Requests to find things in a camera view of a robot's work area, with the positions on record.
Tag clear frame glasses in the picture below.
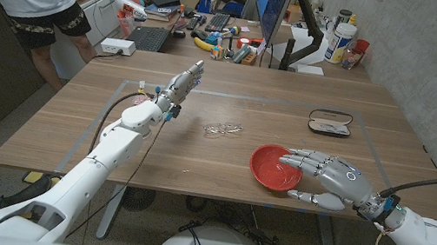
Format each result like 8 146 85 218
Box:
201 117 244 141

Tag colourful puzzle cube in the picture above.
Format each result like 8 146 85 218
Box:
209 44 225 62

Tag clear plastic cup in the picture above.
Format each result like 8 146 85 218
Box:
340 44 366 72

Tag black glasses case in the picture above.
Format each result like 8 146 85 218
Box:
306 106 355 140

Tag round black floor fan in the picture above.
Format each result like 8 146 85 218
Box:
119 185 157 215

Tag white power strip box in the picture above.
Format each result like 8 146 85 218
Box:
99 36 138 58

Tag black laptop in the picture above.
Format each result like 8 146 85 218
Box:
124 10 183 56

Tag black keyboard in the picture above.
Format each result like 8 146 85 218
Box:
204 10 232 35

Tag red bowl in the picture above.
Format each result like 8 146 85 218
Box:
245 140 308 196

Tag orange brick block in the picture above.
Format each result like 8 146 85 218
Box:
240 52 258 67

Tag flat white box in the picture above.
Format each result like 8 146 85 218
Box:
295 63 326 77

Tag stack of books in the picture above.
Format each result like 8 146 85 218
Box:
143 0 183 20

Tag white canister blue label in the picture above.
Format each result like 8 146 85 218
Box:
323 20 359 67

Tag black remote control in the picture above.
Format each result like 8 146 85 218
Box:
185 12 209 33

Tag white paper sheet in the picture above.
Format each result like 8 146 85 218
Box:
282 23 334 70

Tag blue bag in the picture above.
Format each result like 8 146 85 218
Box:
195 0 246 20

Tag brown cardboard box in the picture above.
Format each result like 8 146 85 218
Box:
284 3 307 26

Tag red cup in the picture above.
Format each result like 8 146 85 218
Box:
353 38 371 56

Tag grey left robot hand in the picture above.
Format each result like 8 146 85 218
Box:
151 53 207 127

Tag white tube red print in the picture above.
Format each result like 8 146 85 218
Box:
111 0 151 22

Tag computer monitor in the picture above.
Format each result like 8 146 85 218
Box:
249 0 297 49

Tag white cabinet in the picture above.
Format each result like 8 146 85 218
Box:
39 0 129 88

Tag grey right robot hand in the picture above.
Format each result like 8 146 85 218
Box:
271 144 387 219

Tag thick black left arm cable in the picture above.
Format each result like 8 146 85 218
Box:
88 84 158 165

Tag wooden desk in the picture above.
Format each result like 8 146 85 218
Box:
122 0 381 87

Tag yellow banana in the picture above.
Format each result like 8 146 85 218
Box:
192 36 217 53

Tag teal grey tool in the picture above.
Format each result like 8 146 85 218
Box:
231 42 254 65

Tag yellow flat floor pad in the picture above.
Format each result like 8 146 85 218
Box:
20 169 62 195

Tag jar with black lid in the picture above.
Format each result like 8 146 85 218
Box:
334 8 354 28

